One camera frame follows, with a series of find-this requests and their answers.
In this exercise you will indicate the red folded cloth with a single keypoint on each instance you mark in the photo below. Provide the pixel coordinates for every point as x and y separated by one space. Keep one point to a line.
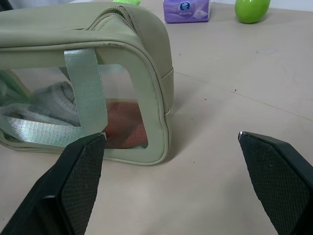
127 127

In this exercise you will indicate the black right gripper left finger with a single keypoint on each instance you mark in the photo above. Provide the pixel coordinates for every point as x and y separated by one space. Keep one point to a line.
73 186

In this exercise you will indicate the green transparent toiletry bag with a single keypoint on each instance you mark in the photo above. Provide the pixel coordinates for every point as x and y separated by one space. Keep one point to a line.
137 49

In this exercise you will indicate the green pear-shaped object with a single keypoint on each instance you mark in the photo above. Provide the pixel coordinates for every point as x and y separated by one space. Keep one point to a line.
250 11

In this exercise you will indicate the grey folded towel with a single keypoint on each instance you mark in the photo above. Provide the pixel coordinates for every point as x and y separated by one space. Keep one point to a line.
52 102

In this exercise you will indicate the purple tissue pack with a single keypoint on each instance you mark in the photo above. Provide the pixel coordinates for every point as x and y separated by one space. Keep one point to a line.
187 11

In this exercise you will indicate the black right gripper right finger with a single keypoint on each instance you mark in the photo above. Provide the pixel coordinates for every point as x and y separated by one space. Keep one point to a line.
276 181

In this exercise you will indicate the green plastic object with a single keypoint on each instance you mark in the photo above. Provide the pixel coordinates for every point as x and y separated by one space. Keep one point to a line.
127 2

